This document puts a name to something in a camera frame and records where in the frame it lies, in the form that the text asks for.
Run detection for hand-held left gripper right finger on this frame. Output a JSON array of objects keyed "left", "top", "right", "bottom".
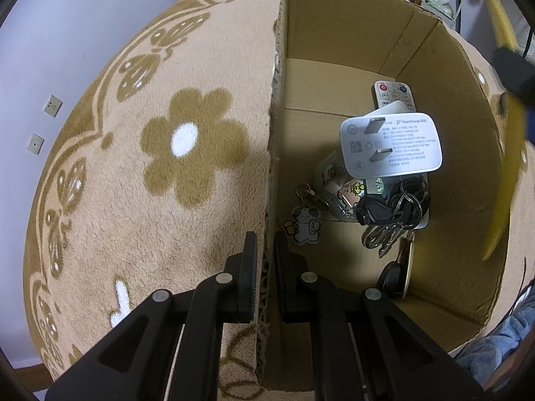
[{"left": 274, "top": 232, "right": 488, "bottom": 401}]

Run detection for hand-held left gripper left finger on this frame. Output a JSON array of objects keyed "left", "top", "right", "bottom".
[{"left": 44, "top": 231, "right": 258, "bottom": 401}]

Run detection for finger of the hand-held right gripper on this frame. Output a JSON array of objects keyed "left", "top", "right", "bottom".
[{"left": 492, "top": 47, "right": 535, "bottom": 143}]

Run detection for cartoon dog keychain charm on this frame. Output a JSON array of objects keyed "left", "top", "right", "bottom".
[{"left": 283, "top": 186, "right": 331, "bottom": 246}]

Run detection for round cream compact mirror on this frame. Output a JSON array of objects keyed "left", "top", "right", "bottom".
[{"left": 376, "top": 234, "right": 416, "bottom": 300}]

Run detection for teal cartoon earbuds case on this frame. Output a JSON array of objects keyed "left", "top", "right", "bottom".
[{"left": 314, "top": 150, "right": 368, "bottom": 222}]

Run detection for bunch of keys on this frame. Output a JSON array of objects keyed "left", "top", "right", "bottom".
[{"left": 355, "top": 175, "right": 431, "bottom": 258}]

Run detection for white remote control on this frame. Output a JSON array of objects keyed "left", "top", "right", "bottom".
[{"left": 373, "top": 80, "right": 431, "bottom": 230}]

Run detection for white charger adapter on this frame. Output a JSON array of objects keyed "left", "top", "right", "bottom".
[{"left": 339, "top": 100, "right": 444, "bottom": 178}]

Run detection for cardboard box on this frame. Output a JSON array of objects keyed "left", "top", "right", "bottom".
[{"left": 253, "top": 0, "right": 513, "bottom": 389}]

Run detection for blue fleece garment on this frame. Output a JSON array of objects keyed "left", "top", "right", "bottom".
[{"left": 455, "top": 309, "right": 535, "bottom": 387}]

